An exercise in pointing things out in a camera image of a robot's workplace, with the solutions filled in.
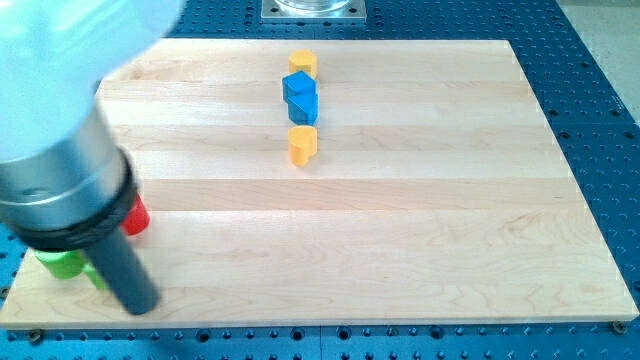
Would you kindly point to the black flange ring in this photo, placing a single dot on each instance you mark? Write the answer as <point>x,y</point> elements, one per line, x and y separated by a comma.
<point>89,231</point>

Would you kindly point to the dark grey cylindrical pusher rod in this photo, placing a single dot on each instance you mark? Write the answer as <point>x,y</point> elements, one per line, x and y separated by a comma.
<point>123,272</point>

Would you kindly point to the green star block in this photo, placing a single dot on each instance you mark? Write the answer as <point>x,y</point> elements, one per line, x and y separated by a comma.
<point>94,277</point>

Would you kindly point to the light blue robot arm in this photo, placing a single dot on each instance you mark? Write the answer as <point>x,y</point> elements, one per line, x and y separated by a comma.
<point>65,183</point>

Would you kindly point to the green cylinder block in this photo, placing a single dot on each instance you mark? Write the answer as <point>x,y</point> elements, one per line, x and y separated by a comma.
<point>62,265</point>

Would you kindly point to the red cylinder block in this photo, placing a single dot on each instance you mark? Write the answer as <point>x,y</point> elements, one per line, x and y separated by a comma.
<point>137,219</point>

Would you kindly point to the left board clamp screw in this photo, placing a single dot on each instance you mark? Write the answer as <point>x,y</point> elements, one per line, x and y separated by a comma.
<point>35,336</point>

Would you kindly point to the board clamp screw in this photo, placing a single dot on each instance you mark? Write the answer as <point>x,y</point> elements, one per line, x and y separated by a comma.
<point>35,336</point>
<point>619,328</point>

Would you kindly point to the light wooden board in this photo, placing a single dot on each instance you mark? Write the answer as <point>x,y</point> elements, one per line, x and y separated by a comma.
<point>438,194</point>

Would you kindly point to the yellow heart block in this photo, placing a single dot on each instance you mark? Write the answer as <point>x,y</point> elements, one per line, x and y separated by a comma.
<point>302,144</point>

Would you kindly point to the blue cube block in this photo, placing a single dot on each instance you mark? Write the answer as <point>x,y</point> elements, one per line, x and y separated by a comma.
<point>303,109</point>

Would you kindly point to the blue pentagon block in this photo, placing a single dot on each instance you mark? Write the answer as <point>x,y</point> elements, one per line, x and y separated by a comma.
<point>297,83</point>

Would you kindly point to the yellow block at back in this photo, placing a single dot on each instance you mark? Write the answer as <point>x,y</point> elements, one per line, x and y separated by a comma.
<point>303,60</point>

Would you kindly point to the right board clamp screw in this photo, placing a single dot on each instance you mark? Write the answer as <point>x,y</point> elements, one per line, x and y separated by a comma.
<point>619,328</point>

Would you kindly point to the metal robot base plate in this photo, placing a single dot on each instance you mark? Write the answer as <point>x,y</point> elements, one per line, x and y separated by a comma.
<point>274,11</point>

